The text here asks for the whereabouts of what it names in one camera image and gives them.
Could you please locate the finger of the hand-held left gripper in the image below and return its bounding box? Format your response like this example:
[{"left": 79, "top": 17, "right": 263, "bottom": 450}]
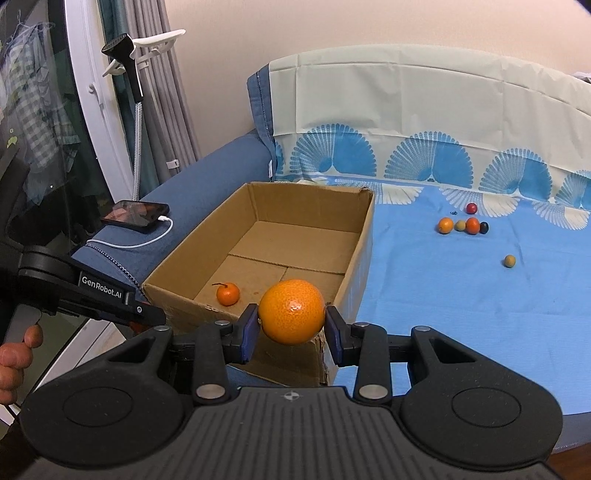
[{"left": 110, "top": 300, "right": 167, "bottom": 331}]

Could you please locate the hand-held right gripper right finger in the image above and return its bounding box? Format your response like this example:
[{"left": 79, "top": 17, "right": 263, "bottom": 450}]
[{"left": 325, "top": 307, "right": 490, "bottom": 402}]

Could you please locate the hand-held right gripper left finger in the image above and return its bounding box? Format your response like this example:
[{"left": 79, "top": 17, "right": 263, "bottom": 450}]
[{"left": 106, "top": 303, "right": 260, "bottom": 402}]

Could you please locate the small orange with stem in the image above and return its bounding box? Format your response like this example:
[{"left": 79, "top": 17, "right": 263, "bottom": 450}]
[{"left": 212, "top": 282, "right": 241, "bottom": 307}]

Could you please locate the large orange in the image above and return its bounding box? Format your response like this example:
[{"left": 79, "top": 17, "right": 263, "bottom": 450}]
[{"left": 257, "top": 279, "right": 327, "bottom": 346}]

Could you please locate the brown cardboard box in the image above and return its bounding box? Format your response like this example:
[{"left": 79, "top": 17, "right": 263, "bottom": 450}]
[{"left": 141, "top": 181, "right": 376, "bottom": 388}]

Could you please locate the person's left hand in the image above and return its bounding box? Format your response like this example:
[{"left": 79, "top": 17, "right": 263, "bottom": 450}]
[{"left": 0, "top": 324, "right": 44, "bottom": 408}]

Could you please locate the black smartphone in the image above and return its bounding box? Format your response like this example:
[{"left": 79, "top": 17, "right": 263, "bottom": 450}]
[{"left": 100, "top": 200, "right": 171, "bottom": 232}]

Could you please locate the blue fan-print bedsheet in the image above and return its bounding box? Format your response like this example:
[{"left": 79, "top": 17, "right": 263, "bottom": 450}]
[{"left": 269, "top": 44, "right": 591, "bottom": 418}]

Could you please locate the blue fabric sofa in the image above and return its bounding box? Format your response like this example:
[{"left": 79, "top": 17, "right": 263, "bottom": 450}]
[{"left": 69, "top": 65, "right": 279, "bottom": 388}]

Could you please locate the checked garment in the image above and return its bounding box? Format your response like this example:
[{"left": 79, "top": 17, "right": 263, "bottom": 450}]
[{"left": 0, "top": 28, "right": 80, "bottom": 206}]

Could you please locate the grey curtain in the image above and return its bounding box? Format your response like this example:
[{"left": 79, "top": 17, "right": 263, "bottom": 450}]
[{"left": 131, "top": 0, "right": 202, "bottom": 195}]

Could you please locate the braided black white cable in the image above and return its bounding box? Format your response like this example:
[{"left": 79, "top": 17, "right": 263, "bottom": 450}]
[{"left": 87, "top": 244, "right": 140, "bottom": 291}]

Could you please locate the white charging cable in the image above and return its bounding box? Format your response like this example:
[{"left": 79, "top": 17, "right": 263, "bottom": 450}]
[{"left": 85, "top": 215, "right": 174, "bottom": 250}]

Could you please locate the white door frame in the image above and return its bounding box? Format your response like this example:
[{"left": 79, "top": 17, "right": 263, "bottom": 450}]
[{"left": 62, "top": 0, "right": 136, "bottom": 200}]

